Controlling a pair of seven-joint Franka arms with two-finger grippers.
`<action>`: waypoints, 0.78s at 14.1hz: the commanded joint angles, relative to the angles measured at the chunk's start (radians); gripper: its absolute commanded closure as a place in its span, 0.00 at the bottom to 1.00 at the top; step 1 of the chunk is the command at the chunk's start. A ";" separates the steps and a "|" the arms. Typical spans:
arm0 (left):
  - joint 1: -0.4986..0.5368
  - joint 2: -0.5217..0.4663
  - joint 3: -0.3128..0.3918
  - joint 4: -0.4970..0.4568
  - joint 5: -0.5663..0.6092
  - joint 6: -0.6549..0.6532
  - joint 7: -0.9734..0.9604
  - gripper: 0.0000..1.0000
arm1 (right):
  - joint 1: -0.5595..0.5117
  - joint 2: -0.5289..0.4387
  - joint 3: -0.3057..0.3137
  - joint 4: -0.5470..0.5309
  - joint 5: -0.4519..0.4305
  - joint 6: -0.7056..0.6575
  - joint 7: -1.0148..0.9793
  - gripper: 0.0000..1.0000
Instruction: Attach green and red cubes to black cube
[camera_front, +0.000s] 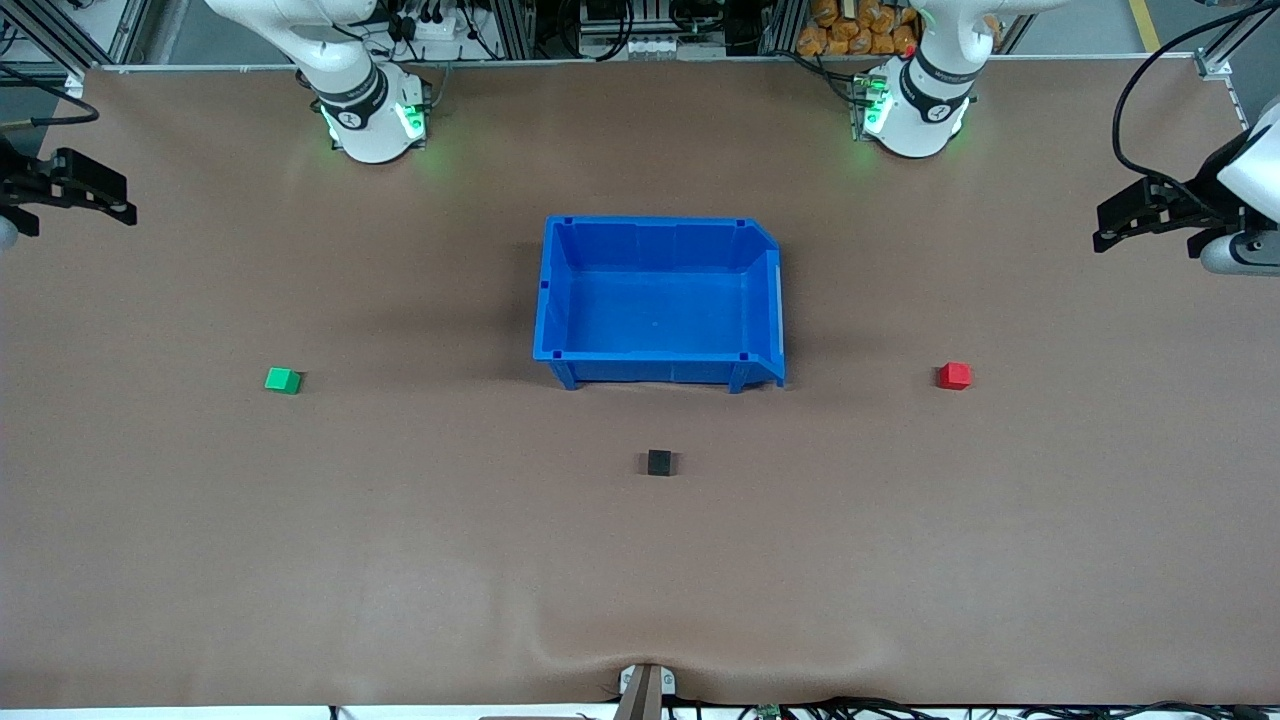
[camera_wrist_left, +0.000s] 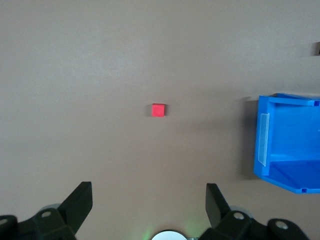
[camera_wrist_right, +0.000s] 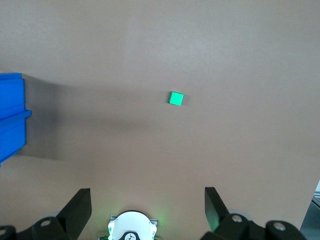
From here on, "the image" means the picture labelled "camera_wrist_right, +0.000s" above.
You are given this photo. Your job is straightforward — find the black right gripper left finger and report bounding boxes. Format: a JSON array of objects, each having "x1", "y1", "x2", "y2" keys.
[{"x1": 0, "y1": 187, "x2": 92, "y2": 240}]

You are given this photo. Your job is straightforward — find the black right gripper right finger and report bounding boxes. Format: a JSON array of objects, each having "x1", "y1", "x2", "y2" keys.
[{"x1": 201, "y1": 186, "x2": 307, "y2": 240}]

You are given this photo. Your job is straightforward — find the green cube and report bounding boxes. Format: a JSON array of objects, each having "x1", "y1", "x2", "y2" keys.
[{"x1": 166, "y1": 90, "x2": 185, "y2": 107}]

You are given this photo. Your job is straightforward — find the blue plastic bin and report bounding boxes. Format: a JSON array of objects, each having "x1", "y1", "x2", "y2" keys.
[{"x1": 0, "y1": 72, "x2": 32, "y2": 168}]

